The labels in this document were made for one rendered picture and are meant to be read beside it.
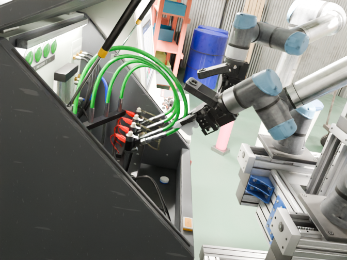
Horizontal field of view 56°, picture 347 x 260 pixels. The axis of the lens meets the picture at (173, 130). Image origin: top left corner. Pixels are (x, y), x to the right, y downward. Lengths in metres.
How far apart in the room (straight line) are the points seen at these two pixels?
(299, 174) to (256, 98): 0.80
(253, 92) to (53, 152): 0.53
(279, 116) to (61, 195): 0.61
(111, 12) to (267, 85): 0.78
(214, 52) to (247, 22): 4.66
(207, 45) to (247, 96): 4.87
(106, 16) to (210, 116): 0.67
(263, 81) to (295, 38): 0.33
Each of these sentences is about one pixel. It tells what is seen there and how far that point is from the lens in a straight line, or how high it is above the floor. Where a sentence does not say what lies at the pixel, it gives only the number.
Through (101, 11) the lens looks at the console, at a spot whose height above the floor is 1.47.
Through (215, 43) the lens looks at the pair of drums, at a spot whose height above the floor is 0.84.
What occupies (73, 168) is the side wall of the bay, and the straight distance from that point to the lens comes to 0.86.
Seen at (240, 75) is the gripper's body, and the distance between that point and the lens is 1.21.
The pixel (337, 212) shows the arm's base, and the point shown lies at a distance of 1.20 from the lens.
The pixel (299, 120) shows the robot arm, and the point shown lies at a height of 1.20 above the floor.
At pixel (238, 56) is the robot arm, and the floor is 1.45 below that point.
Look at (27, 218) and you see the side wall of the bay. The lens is 1.00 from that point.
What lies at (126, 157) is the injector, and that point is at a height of 1.03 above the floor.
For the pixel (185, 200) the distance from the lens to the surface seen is 1.19.
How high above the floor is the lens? 1.63
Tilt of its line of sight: 24 degrees down
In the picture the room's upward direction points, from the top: 12 degrees clockwise
